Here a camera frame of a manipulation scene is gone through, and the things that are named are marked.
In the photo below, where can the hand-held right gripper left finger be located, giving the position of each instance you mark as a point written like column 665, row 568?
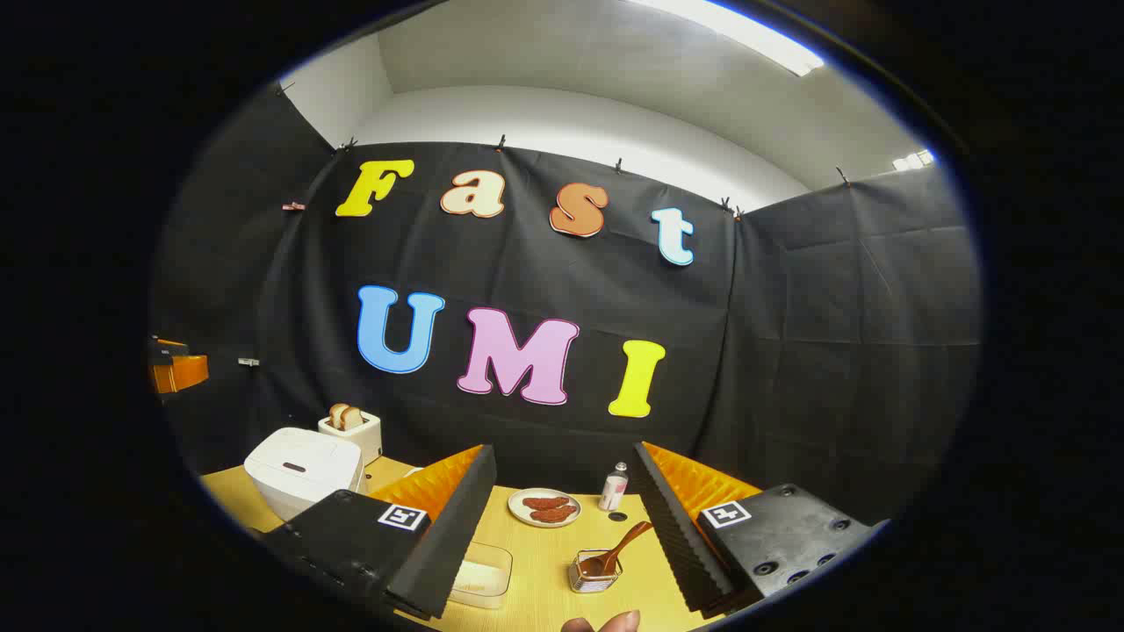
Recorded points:
column 443, row 535

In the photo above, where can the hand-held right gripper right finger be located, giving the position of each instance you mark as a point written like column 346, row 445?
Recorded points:
column 672, row 535

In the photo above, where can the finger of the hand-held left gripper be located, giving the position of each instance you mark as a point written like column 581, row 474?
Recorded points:
column 180, row 373
column 167, row 349

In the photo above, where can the wooden spoon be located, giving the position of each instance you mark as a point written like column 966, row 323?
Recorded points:
column 628, row 540

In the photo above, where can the white rice cooker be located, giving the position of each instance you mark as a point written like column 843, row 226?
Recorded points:
column 303, row 470

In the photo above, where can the clear plastic container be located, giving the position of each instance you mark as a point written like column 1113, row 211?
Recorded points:
column 492, row 553

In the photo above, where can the small red label bottle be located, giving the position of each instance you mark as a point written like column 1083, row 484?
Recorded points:
column 613, row 491

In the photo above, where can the white round plate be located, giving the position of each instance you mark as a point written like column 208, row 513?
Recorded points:
column 518, row 513

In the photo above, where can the red sausage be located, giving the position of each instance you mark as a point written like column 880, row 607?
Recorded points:
column 555, row 515
column 544, row 503

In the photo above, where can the white toaster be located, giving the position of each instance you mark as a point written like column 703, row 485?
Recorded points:
column 360, row 439

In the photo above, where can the toasted bread slice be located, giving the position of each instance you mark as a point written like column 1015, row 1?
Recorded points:
column 353, row 418
column 336, row 415

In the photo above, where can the black backdrop cloth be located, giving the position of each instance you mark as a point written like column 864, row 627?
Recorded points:
column 790, row 351

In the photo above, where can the small ceiling light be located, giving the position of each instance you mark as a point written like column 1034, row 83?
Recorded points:
column 913, row 161

